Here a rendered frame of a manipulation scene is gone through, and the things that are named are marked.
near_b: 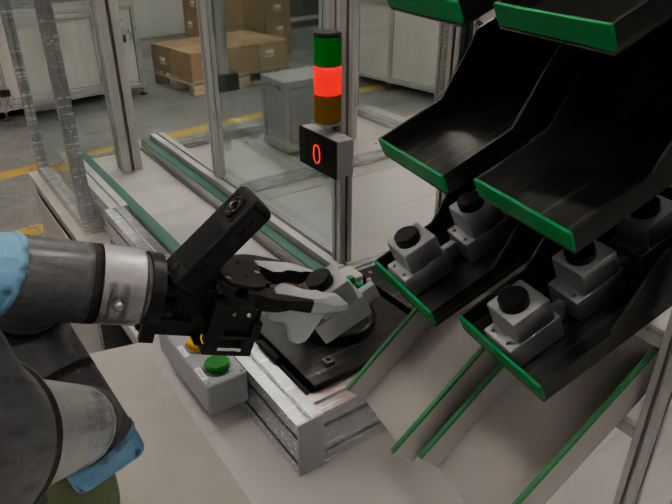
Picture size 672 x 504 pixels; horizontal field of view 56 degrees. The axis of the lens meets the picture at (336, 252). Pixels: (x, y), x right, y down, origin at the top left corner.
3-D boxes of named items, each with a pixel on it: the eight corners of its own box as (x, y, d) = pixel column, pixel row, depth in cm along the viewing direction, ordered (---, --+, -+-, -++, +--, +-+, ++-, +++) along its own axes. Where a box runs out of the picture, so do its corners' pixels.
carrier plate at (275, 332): (314, 396, 95) (314, 385, 94) (241, 321, 113) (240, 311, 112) (432, 341, 108) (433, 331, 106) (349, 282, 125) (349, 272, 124)
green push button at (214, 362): (211, 382, 98) (210, 372, 97) (201, 369, 101) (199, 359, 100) (235, 373, 100) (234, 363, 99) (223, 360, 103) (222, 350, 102)
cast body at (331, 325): (326, 345, 70) (300, 303, 66) (311, 324, 74) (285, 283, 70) (387, 303, 72) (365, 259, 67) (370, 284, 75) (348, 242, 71)
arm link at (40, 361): (10, 413, 64) (24, 385, 56) (-46, 321, 65) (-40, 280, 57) (81, 374, 69) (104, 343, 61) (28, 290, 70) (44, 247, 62)
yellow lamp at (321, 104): (324, 126, 112) (324, 98, 110) (309, 119, 116) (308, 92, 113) (347, 121, 114) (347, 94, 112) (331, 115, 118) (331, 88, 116)
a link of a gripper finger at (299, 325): (333, 341, 70) (253, 327, 67) (350, 295, 68) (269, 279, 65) (340, 356, 67) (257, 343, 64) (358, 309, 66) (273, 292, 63)
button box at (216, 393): (210, 417, 99) (206, 386, 96) (160, 349, 114) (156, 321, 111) (250, 400, 102) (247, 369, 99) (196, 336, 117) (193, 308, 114)
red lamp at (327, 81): (324, 98, 110) (323, 69, 107) (308, 92, 113) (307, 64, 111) (347, 94, 112) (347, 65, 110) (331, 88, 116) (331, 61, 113)
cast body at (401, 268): (412, 299, 75) (392, 257, 71) (394, 282, 78) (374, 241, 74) (468, 260, 76) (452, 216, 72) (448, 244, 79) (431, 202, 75)
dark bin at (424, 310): (435, 327, 71) (415, 282, 66) (379, 274, 81) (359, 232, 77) (625, 192, 74) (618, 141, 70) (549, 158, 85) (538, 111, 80)
